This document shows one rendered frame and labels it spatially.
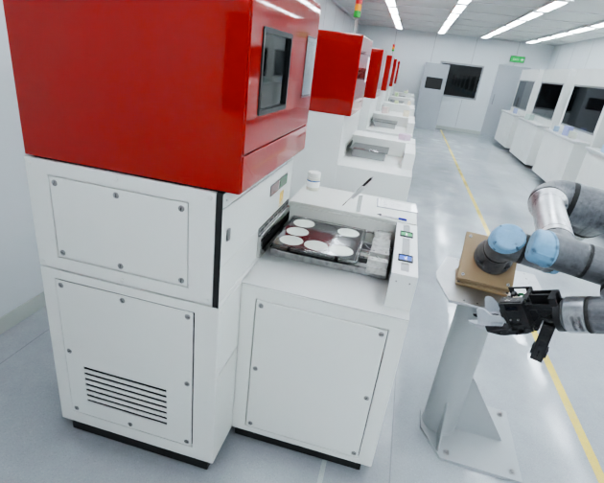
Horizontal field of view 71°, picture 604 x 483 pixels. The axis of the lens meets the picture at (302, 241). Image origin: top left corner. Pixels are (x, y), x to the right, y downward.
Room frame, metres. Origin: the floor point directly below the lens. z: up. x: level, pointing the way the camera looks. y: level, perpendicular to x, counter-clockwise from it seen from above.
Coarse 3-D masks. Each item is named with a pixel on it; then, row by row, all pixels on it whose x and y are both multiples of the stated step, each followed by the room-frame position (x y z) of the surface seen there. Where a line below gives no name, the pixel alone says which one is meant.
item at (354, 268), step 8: (272, 248) 1.64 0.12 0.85; (280, 256) 1.63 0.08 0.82; (288, 256) 1.62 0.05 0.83; (296, 256) 1.62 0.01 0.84; (304, 256) 1.61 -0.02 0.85; (312, 256) 1.62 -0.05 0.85; (320, 264) 1.60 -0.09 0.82; (328, 264) 1.59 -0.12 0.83; (336, 264) 1.58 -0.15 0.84; (344, 264) 1.58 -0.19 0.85; (352, 264) 1.58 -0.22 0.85; (352, 272) 1.57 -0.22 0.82; (360, 272) 1.56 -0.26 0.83
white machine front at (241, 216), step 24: (288, 168) 1.90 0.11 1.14; (264, 192) 1.57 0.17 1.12; (288, 192) 1.95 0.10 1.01; (216, 216) 1.19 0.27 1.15; (240, 216) 1.33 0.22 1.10; (264, 216) 1.60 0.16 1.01; (216, 240) 1.19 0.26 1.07; (240, 240) 1.34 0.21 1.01; (264, 240) 1.67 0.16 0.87; (216, 264) 1.19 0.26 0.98; (240, 264) 1.36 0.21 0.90; (216, 288) 1.19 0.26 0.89
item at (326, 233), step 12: (312, 228) 1.81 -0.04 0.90; (324, 228) 1.83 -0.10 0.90; (336, 228) 1.85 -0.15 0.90; (348, 228) 1.87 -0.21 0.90; (276, 240) 1.63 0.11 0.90; (312, 240) 1.67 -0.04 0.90; (324, 240) 1.69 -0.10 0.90; (336, 240) 1.71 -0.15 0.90; (348, 240) 1.73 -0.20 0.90; (324, 252) 1.56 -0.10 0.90
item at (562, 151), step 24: (600, 72) 7.53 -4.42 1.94; (576, 96) 8.18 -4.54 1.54; (600, 96) 7.18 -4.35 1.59; (576, 120) 7.79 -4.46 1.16; (600, 120) 6.86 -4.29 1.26; (552, 144) 7.90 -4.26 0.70; (576, 144) 6.91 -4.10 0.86; (600, 144) 6.80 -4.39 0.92; (552, 168) 7.48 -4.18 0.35; (576, 168) 6.91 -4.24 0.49
